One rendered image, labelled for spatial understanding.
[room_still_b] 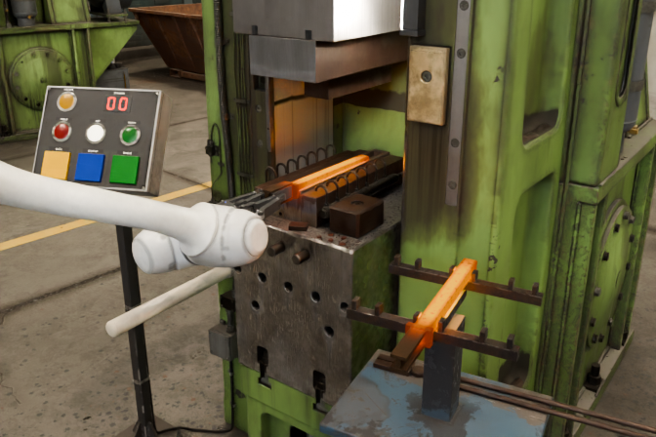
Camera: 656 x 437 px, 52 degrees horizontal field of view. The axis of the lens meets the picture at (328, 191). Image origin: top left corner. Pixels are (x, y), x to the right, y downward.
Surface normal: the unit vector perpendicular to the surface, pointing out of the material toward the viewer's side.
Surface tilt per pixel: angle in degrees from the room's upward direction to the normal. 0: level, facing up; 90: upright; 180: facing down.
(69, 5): 79
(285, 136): 90
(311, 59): 90
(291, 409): 90
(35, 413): 0
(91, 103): 60
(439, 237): 90
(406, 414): 0
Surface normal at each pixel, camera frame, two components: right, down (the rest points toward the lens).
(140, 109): -0.17, -0.18
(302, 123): 0.81, 0.20
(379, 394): 0.00, -0.94
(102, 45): 0.64, 0.26
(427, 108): -0.59, 0.27
